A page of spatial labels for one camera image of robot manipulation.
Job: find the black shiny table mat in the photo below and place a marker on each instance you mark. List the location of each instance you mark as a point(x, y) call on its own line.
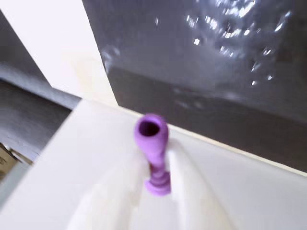
point(204, 72)

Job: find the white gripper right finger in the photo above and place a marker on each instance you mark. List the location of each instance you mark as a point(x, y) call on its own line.
point(192, 191)

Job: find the purple rubber pen grip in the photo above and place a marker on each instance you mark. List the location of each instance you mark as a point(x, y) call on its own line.
point(151, 139)

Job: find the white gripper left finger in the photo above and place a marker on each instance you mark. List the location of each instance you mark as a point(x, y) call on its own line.
point(115, 201)

